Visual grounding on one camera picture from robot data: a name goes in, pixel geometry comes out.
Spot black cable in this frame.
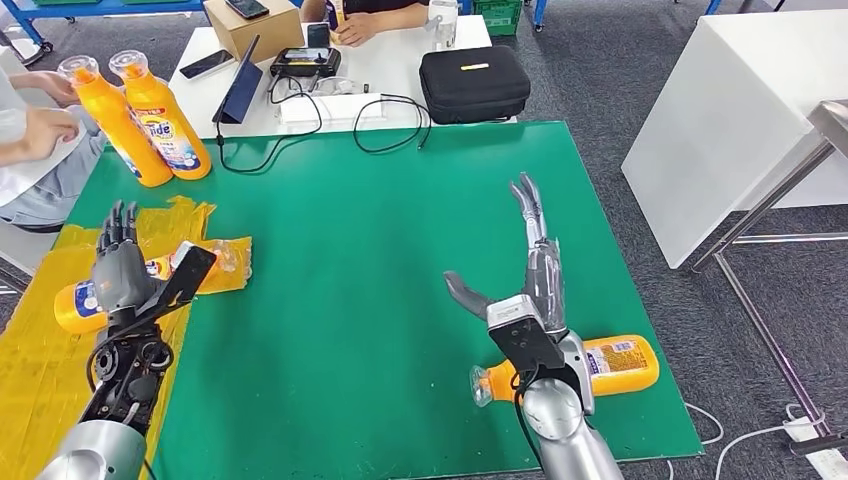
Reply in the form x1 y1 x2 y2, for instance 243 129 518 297
214 76 323 176
352 93 433 155

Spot white cabinet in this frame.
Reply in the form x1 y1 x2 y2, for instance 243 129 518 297
621 7 848 270

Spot clear plastic jug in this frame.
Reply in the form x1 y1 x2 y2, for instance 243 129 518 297
427 0 460 52

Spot person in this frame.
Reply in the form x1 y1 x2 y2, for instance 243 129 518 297
0 62 111 230
301 0 431 48

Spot clear safety glasses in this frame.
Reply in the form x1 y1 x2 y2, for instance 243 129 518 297
310 76 360 97

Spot white bench seat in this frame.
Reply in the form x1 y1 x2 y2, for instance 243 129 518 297
0 221 64 296

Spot person's left hand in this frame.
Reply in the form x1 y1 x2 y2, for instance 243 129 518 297
29 70 81 107
334 11 379 48

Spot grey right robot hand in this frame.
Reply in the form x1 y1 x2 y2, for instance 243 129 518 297
443 173 569 339

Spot steel table frame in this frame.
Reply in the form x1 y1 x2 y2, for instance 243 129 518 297
690 97 848 458

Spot blue metal frame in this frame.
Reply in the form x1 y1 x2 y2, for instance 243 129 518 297
0 0 205 54

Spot dark blue tablet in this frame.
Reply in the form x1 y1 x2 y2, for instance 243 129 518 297
211 34 264 126

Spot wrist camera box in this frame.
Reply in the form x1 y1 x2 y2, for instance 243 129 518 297
486 294 568 376
135 241 219 326

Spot brown cardboard box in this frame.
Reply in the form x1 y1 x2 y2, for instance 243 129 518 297
203 0 306 64

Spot orange detergent bottle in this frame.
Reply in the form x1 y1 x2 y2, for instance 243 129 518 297
108 49 213 181
468 334 661 408
58 54 175 189
54 241 250 335

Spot black zip case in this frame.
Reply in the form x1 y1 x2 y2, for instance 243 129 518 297
418 44 532 126

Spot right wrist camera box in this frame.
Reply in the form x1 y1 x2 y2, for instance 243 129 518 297
486 294 568 376

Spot black handheld controller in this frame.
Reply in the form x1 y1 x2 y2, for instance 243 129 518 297
269 46 343 79

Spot green plastic crate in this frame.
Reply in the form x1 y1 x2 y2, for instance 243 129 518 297
473 0 525 36

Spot person's right hand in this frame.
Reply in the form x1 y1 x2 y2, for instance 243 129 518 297
23 107 81 164

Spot white power strip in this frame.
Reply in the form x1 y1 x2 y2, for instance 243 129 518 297
783 415 848 480

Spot white table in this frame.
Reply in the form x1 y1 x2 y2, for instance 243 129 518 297
168 14 518 142

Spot flat white box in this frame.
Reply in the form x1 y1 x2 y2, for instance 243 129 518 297
277 93 385 126

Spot white floor cable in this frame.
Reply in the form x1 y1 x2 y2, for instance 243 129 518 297
714 402 826 480
682 400 725 446

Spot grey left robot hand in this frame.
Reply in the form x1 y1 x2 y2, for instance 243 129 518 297
91 200 157 316

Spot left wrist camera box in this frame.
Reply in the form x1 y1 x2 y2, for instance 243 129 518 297
135 241 219 326

